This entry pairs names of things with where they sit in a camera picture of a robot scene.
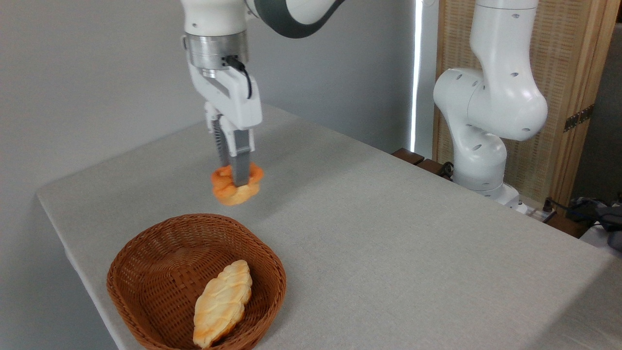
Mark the dark metal screen hinge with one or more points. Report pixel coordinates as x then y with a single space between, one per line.
578 118

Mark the brown wicker basket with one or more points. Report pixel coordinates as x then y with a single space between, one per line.
141 296

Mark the long pale bread loaf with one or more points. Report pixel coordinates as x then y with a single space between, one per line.
221 301

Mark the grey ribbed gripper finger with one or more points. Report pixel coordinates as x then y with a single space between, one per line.
241 165
221 141

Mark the white power strip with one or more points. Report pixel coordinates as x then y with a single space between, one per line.
533 213

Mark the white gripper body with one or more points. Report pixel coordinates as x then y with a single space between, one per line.
238 104

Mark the dark grey bundled device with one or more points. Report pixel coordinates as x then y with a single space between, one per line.
602 216

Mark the woven folding screen wooden frame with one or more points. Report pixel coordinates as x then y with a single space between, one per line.
559 58

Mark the round orange bread roll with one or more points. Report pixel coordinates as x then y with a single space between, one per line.
226 192

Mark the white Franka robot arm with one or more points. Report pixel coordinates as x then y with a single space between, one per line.
491 97

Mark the grey tablecloth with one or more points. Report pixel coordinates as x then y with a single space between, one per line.
388 243

